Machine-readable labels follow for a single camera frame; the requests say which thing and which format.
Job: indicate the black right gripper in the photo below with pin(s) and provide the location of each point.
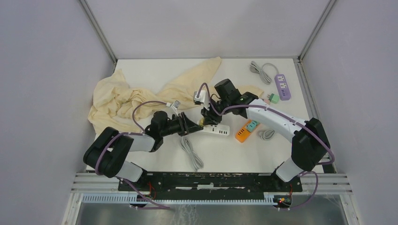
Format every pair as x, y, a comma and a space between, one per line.
209, 118

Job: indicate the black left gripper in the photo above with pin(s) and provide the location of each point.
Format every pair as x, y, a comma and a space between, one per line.
186, 126

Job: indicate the white power strip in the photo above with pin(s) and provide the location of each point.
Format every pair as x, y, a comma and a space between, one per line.
219, 129

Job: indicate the orange power strip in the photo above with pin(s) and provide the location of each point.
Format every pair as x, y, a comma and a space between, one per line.
243, 133

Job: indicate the green plug adapter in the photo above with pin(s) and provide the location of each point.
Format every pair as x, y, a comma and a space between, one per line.
273, 98

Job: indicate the purple power strip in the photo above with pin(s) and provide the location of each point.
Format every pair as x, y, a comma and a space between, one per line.
282, 87

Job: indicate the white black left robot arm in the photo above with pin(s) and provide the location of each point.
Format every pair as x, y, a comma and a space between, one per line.
107, 155

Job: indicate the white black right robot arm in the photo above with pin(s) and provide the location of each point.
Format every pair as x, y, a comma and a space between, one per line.
309, 144

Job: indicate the cream yellow cloth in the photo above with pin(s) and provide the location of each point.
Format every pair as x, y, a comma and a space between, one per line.
116, 104

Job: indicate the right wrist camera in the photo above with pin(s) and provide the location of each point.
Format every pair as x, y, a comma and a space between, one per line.
201, 98

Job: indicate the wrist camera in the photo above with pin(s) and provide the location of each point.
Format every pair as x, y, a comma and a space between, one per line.
201, 98
174, 106

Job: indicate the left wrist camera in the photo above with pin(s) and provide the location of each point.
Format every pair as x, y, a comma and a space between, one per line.
174, 106

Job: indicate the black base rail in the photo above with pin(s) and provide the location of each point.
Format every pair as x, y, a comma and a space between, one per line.
214, 186

